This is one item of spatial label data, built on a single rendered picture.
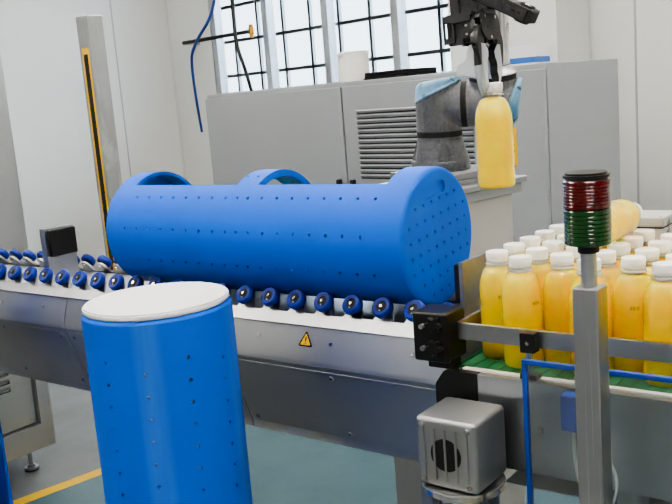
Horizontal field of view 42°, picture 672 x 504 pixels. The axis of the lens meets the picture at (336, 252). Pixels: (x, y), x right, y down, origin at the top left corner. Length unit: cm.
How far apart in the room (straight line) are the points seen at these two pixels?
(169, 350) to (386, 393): 47
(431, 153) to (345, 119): 182
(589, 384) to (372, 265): 59
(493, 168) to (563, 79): 181
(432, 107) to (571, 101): 132
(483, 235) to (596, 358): 98
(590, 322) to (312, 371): 78
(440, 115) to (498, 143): 60
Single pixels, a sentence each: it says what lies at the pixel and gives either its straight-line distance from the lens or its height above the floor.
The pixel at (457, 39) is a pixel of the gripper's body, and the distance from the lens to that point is 168.
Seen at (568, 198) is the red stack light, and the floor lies 123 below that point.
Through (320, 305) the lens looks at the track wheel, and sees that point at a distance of 185.
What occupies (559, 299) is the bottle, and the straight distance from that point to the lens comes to 153.
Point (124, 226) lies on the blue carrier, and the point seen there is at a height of 112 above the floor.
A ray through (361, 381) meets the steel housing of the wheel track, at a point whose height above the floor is 81.
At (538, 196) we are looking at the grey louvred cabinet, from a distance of 338.
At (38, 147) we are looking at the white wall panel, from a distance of 684.
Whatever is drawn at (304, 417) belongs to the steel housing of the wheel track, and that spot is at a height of 68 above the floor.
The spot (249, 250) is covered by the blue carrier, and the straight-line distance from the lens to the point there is 192.
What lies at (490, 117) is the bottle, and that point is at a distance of 164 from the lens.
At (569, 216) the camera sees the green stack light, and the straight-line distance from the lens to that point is 124.
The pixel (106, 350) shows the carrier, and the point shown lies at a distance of 164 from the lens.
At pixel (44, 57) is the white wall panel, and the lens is 691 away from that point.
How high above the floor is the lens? 139
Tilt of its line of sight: 10 degrees down
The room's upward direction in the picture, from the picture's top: 5 degrees counter-clockwise
